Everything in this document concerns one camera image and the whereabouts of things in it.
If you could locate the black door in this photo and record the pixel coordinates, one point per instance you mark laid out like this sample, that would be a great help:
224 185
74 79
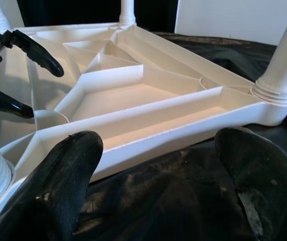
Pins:
83 10

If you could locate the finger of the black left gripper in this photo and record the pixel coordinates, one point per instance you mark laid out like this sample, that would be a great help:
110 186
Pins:
42 56
10 104

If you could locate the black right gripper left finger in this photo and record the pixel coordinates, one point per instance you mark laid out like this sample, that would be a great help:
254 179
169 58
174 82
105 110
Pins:
57 188

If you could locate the white plastic children table top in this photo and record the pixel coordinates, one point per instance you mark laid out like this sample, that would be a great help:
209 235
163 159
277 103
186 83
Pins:
133 100

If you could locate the black plastic table cover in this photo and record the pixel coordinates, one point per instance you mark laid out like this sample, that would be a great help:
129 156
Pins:
158 200

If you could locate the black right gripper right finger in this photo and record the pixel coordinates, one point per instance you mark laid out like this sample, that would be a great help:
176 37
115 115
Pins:
271 188

